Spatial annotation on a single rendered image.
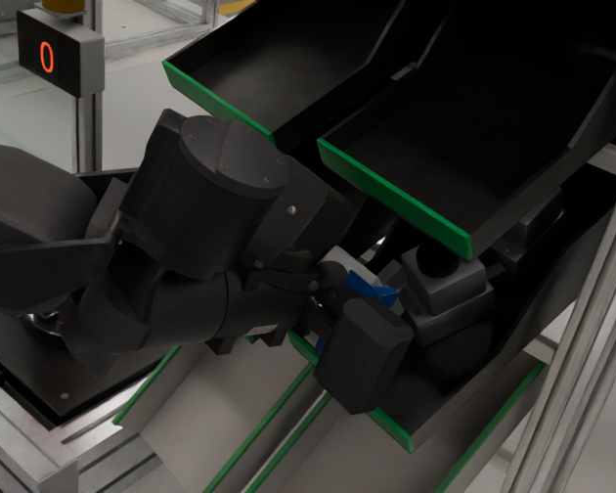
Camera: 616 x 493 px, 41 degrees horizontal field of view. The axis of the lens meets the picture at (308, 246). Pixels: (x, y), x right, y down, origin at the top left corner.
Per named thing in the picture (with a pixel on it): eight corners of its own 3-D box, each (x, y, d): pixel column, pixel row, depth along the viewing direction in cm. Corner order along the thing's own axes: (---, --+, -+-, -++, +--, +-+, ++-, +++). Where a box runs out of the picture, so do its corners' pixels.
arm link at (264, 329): (276, 444, 42) (320, 347, 39) (102, 249, 53) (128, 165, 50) (377, 416, 48) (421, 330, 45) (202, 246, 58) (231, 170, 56)
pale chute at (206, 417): (215, 525, 73) (187, 518, 69) (139, 431, 80) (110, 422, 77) (415, 281, 73) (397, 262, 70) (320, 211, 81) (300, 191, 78)
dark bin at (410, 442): (411, 456, 56) (399, 402, 50) (291, 346, 64) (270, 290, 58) (663, 218, 64) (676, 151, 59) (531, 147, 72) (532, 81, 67)
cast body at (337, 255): (343, 375, 57) (312, 333, 52) (304, 338, 60) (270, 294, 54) (425, 291, 59) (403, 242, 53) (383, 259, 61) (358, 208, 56)
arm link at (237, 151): (-39, 291, 40) (42, 94, 34) (20, 206, 46) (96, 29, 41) (174, 385, 42) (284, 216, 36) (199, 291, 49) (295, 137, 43)
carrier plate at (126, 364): (61, 429, 84) (60, 415, 83) (-66, 316, 95) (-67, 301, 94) (226, 332, 100) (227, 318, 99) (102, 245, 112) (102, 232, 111)
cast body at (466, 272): (420, 349, 61) (412, 293, 55) (393, 308, 63) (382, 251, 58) (519, 300, 62) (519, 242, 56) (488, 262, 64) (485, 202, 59)
